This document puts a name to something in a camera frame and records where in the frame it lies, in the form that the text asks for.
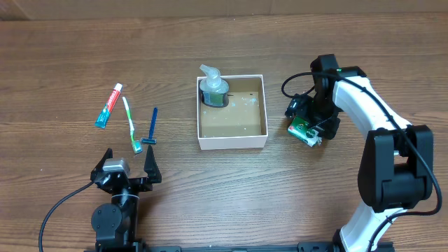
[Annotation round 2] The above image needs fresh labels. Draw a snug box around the white cardboard box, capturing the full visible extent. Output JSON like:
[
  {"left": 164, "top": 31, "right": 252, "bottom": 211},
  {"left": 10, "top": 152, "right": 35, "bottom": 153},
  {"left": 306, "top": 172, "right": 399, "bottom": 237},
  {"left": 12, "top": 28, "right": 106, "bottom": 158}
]
[{"left": 197, "top": 74, "right": 269, "bottom": 151}]

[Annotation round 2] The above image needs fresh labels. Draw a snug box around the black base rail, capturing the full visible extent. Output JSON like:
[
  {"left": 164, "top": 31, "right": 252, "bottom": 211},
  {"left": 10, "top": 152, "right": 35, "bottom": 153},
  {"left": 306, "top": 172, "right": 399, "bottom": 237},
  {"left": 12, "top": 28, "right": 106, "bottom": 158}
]
[{"left": 143, "top": 241, "right": 395, "bottom": 252}]

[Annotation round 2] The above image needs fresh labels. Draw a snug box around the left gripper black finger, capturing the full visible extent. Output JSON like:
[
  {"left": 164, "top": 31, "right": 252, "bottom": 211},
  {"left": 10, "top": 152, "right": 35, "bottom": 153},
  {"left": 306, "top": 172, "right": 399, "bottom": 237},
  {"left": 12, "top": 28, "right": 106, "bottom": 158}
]
[
  {"left": 92, "top": 148, "right": 113, "bottom": 172},
  {"left": 143, "top": 146, "right": 162, "bottom": 183}
]

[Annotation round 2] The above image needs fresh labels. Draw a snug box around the red white toothpaste tube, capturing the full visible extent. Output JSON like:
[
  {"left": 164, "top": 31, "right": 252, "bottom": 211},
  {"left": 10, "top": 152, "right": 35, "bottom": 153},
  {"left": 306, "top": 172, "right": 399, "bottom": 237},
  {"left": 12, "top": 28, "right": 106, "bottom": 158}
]
[{"left": 94, "top": 83, "right": 123, "bottom": 129}]

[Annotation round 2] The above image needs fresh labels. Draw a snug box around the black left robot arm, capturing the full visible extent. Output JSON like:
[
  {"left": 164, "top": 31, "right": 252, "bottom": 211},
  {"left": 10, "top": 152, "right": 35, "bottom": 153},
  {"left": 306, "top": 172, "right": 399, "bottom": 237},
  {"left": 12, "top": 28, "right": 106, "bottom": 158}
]
[{"left": 90, "top": 146, "right": 162, "bottom": 251}]

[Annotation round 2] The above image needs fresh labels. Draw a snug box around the clear soap pump bottle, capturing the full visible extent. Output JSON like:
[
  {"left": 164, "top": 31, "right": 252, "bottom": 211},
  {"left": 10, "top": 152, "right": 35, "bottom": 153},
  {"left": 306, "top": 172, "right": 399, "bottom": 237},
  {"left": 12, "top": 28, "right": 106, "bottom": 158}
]
[{"left": 199, "top": 64, "right": 230, "bottom": 108}]

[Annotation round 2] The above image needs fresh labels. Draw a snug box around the green soap bar package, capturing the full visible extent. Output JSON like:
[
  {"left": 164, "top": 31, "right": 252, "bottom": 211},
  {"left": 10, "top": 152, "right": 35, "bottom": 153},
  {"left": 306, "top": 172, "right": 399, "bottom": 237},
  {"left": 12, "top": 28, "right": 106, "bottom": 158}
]
[{"left": 287, "top": 116, "right": 322, "bottom": 147}]

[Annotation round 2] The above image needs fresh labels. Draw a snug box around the green white toothbrush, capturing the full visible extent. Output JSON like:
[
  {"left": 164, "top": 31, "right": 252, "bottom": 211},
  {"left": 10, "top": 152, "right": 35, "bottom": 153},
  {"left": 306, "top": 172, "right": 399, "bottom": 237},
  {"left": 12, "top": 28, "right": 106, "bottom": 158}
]
[{"left": 122, "top": 97, "right": 143, "bottom": 154}]

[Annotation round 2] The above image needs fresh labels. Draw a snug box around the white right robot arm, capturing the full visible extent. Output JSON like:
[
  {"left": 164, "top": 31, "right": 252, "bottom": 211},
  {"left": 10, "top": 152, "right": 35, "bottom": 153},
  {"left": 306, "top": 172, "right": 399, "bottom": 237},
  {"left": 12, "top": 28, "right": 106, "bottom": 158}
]
[{"left": 285, "top": 54, "right": 442, "bottom": 251}]

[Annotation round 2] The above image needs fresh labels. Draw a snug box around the blue disposable razor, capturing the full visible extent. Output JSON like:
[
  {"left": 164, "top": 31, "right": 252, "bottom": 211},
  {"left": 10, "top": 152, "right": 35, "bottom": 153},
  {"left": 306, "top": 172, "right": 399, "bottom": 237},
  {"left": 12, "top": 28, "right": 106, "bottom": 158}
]
[{"left": 141, "top": 107, "right": 158, "bottom": 145}]

